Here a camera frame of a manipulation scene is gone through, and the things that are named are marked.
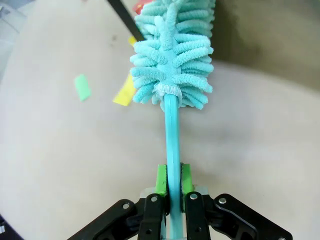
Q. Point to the red paper scrap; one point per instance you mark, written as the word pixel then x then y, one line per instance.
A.
pixel 138 6

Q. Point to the teal microfiber duster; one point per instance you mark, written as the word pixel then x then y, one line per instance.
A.
pixel 172 62

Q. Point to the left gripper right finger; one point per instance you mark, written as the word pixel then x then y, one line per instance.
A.
pixel 197 220

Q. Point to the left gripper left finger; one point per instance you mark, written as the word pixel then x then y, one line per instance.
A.
pixel 152 220

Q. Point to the green paper scrap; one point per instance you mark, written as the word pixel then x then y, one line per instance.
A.
pixel 82 87

